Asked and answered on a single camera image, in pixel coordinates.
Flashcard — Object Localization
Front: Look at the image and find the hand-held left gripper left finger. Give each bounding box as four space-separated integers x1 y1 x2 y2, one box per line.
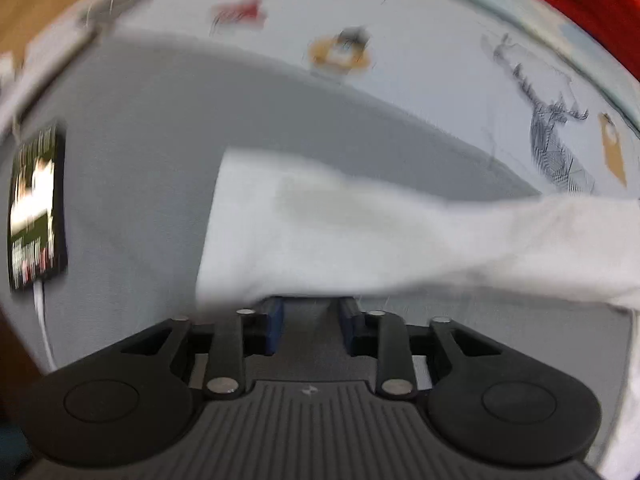
120 297 286 400

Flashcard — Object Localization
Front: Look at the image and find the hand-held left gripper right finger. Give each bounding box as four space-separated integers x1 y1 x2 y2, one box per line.
337 297 503 400

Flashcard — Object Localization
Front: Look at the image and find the white charging cable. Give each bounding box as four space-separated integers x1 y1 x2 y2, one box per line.
32 282 59 374

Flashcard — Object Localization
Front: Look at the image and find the black smartphone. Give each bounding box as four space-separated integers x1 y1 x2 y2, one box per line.
9 122 69 292

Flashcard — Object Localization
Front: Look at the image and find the white small garment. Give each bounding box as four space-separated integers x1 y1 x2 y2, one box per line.
195 147 640 480

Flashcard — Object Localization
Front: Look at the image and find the deer print bedsheet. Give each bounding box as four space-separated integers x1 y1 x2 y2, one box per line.
112 0 640 196

